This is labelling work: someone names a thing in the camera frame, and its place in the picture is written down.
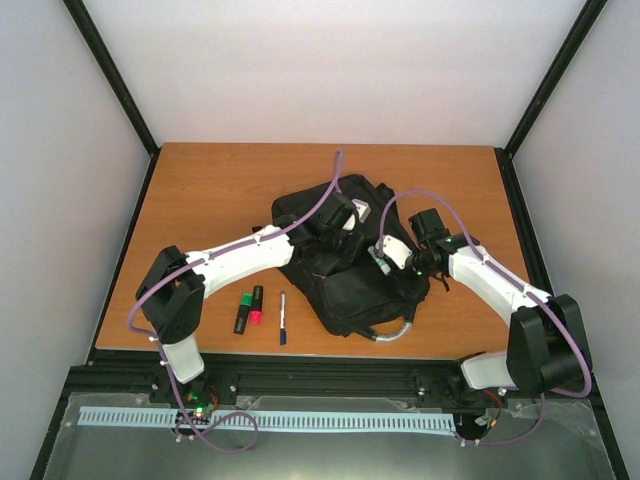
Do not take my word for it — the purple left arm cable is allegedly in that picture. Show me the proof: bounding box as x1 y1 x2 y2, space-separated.
127 149 346 451

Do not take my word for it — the pink highlighter marker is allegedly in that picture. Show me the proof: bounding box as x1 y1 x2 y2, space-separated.
249 285 264 325

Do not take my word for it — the black left frame post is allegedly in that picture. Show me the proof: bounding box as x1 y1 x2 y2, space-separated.
62 0 161 159

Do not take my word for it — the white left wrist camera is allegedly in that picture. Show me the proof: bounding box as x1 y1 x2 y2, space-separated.
342 199 371 231

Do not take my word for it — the light blue cable duct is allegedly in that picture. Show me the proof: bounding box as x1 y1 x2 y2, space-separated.
77 406 456 436

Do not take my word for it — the blue ballpoint pen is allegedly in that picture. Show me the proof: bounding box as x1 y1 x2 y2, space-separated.
279 291 287 346

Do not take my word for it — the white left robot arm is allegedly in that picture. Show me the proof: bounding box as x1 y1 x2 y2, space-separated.
133 191 371 403

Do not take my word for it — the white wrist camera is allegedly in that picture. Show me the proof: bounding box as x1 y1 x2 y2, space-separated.
342 199 371 231
375 234 413 270

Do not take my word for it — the black frame post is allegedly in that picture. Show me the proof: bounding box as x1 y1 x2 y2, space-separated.
502 0 609 156
62 0 161 159

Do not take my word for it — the green highlighter marker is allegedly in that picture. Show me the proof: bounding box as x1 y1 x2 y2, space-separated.
233 293 253 335

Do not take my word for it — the black student backpack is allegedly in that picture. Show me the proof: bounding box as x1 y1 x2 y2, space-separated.
280 174 430 343

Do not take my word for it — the white glue stick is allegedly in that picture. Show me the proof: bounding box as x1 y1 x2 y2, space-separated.
367 246 391 276

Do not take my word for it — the black right frame post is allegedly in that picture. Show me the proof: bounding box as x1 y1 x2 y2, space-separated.
502 0 609 156

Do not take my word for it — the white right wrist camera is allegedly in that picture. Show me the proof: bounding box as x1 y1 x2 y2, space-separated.
375 234 413 270

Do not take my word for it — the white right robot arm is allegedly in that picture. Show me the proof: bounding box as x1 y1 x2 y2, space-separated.
379 209 592 397

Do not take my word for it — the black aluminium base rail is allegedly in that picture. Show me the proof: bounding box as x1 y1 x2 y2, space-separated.
64 349 599 416

